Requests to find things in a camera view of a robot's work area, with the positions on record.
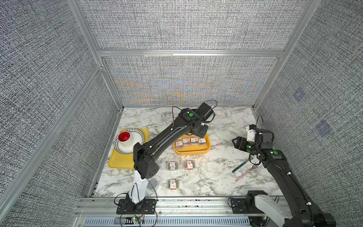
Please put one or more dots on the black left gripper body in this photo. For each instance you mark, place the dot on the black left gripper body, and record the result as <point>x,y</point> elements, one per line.
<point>202,132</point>

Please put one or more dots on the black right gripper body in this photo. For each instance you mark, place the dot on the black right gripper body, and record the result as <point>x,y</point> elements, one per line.
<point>243,143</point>

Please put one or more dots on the rectangular paper clip box four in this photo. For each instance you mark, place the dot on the rectangular paper clip box four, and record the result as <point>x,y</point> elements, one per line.
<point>186,142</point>

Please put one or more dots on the yellow plastic storage box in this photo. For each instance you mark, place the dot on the yellow plastic storage box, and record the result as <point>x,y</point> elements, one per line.
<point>193,150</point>

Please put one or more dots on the rectangular paper clip box five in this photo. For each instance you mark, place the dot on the rectangular paper clip box five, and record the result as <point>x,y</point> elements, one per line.
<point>189,165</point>

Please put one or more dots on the rectangular paper clip box two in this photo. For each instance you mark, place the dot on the rectangular paper clip box two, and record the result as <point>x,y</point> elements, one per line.
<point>173,184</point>

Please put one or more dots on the rectangular paper clip box three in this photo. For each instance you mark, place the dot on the rectangular paper clip box three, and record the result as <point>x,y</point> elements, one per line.
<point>179,144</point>

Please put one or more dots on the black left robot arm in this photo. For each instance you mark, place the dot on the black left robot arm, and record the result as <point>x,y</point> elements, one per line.
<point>188,121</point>

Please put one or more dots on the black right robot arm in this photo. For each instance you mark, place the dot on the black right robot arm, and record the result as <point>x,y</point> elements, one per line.
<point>301,210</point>

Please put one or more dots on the rectangular paper clip box six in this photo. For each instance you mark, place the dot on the rectangular paper clip box six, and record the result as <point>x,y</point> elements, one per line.
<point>194,141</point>

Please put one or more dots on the rectangular paper clip box seven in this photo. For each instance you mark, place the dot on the rectangular paper clip box seven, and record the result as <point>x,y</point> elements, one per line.
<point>202,142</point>

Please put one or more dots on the white cup red inside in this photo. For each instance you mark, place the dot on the white cup red inside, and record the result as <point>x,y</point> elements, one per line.
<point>124,139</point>

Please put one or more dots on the white patterned plate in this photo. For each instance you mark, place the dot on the white patterned plate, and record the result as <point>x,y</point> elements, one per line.
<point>137,137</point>

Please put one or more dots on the yellow flat tray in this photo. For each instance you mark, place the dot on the yellow flat tray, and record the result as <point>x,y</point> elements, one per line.
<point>124,161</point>

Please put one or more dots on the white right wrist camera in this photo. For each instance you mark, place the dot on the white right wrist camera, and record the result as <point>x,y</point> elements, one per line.
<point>251,132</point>

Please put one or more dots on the pink handled fork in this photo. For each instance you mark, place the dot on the pink handled fork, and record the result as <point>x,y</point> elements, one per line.
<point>246,173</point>

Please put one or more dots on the green handled fork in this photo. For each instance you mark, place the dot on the green handled fork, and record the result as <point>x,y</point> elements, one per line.
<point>241,165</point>

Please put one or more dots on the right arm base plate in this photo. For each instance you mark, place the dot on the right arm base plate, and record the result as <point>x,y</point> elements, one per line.
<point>239,206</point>

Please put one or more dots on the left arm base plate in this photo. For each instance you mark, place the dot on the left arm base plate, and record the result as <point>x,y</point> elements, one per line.
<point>126,206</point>

